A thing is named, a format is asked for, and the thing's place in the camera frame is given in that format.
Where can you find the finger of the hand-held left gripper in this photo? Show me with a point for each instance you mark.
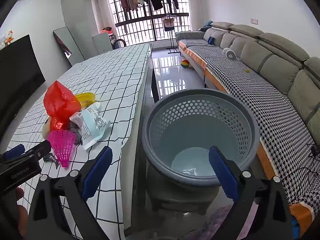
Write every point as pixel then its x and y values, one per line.
pixel 13 151
pixel 37 148

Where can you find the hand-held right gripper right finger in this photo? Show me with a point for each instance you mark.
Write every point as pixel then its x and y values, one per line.
pixel 222 175

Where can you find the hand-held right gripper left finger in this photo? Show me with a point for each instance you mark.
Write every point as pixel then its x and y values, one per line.
pixel 97 172

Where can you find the round beige disc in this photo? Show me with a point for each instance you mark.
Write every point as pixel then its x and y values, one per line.
pixel 46 130

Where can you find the pink plastic shuttlecock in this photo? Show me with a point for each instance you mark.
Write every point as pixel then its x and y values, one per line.
pixel 62 145

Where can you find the light blue packaging bag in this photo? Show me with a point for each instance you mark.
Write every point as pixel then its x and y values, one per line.
pixel 90 125

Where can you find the red plastic bag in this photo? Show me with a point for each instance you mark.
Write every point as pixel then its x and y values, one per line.
pixel 60 102

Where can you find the grey perforated basket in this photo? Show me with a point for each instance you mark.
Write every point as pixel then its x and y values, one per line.
pixel 200 120

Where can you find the person's left hand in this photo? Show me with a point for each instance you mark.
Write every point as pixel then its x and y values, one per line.
pixel 23 217

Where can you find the purple patterned rug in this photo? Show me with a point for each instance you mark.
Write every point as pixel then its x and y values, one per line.
pixel 195 227

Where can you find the white round container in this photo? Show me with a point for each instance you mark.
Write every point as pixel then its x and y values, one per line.
pixel 96 105

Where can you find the black television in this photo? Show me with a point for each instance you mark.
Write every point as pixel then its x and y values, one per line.
pixel 17 80

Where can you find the houndstooth sofa cover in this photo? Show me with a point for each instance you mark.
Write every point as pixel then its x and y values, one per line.
pixel 262 105

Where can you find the white checkered tablecloth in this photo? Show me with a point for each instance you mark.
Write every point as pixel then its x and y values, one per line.
pixel 100 75

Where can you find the standing mirror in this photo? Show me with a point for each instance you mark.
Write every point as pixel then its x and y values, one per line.
pixel 67 45

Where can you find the white stuffed toy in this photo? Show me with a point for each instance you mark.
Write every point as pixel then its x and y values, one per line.
pixel 2 42

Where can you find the orange stuffed toy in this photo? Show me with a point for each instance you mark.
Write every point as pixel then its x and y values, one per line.
pixel 9 38

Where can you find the colourful ball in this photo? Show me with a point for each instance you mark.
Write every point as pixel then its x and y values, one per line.
pixel 185 63

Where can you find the white round device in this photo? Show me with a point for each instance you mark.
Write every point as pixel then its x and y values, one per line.
pixel 230 54

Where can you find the grey sofa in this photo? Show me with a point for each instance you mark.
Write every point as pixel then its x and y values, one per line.
pixel 275 65

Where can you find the white cabinet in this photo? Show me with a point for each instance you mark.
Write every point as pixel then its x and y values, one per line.
pixel 102 43

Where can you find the dark chair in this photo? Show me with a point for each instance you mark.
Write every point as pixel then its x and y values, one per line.
pixel 119 43

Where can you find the blue cylinder pillow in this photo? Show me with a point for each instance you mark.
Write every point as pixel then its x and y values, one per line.
pixel 211 40

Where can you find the orange red item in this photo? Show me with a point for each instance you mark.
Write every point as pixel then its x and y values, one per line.
pixel 107 30

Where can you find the black garment stand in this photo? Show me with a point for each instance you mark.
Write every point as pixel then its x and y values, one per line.
pixel 172 40

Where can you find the blue cushion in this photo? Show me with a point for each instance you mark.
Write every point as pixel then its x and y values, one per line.
pixel 207 24

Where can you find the black window grille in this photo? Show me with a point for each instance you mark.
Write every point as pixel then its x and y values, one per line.
pixel 140 22

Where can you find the pink garment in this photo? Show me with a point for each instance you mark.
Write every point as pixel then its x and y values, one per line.
pixel 169 24

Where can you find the wall switch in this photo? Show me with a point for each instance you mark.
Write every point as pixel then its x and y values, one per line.
pixel 254 21

